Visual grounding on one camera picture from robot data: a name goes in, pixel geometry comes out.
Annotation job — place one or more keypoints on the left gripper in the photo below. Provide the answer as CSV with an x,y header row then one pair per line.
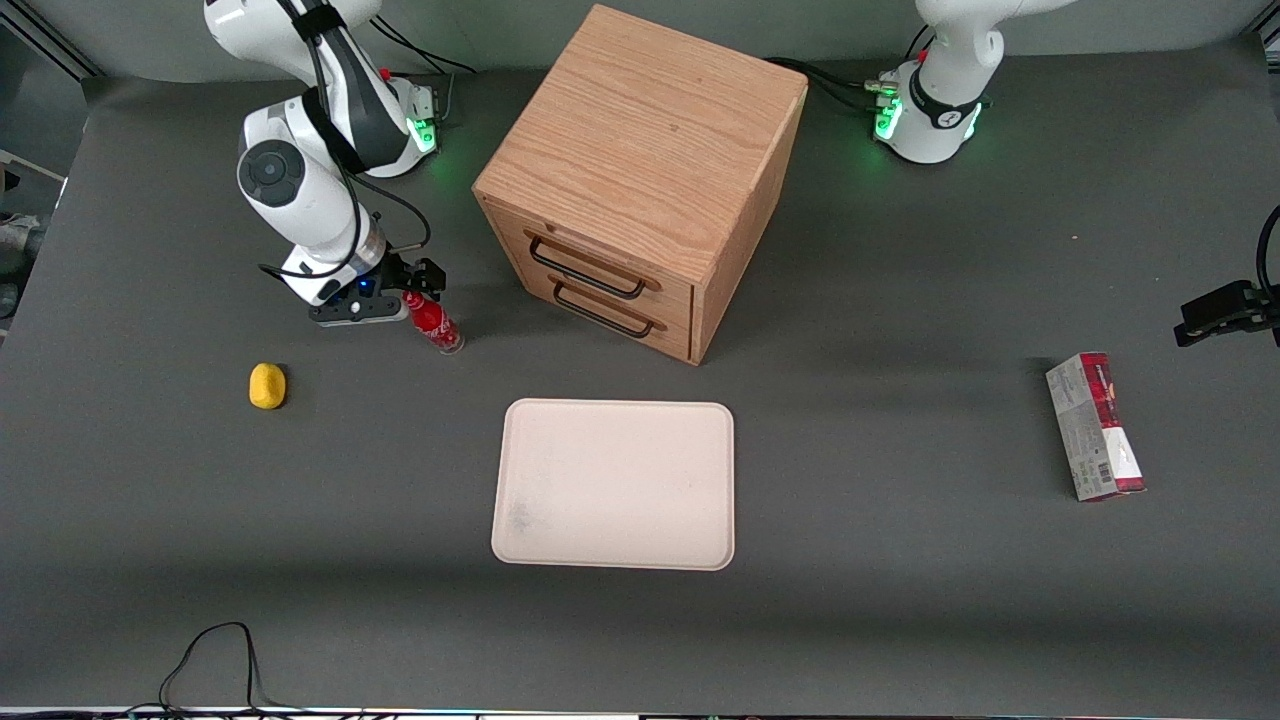
x,y
1222,311

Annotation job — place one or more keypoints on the cream plastic tray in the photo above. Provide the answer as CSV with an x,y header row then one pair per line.
x,y
615,485

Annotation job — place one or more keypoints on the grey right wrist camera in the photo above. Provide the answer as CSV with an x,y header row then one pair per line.
x,y
355,311

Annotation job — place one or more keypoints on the dark grey table mat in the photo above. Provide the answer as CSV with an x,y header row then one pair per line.
x,y
900,620

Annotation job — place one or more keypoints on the yellow lemon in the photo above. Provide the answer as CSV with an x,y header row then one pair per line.
x,y
266,386

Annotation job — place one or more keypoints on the red coke bottle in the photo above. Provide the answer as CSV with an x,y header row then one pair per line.
x,y
435,323

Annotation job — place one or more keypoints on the black aluminium frame rail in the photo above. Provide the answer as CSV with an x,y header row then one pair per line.
x,y
50,40
1268,38

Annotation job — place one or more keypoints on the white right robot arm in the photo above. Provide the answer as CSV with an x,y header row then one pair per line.
x,y
300,190

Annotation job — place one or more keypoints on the oak wooden drawer cabinet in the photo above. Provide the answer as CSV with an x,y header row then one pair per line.
x,y
640,130

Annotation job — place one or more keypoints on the grey red carton box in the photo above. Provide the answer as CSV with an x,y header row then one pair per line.
x,y
1095,425

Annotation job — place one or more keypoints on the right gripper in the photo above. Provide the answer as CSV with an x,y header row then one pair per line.
x,y
397,273

